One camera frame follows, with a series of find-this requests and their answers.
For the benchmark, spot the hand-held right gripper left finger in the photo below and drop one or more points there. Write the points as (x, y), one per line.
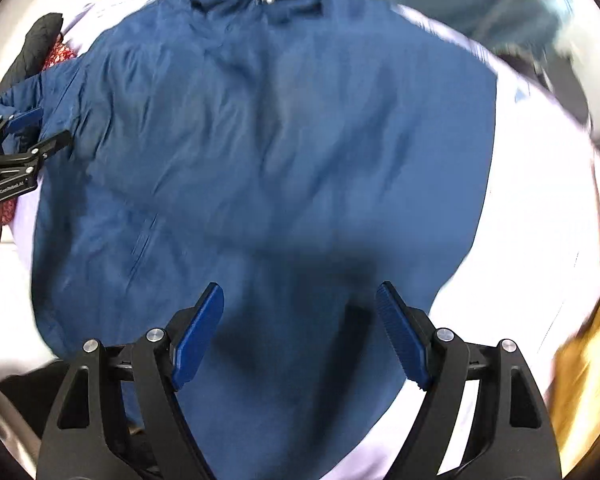
(197, 335)

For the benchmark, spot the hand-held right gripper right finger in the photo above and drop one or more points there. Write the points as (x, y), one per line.
(402, 335)

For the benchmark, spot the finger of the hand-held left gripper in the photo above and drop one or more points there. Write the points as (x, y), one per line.
(25, 118)
(50, 142)

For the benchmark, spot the navy blue jacket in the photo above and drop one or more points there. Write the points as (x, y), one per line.
(280, 160)

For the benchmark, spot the black quilted garment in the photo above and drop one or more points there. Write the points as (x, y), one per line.
(35, 45)

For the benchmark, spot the purple floral quilt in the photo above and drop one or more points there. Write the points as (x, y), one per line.
(530, 210)

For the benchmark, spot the gold shiny garment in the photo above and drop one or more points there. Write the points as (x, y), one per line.
(590, 360)

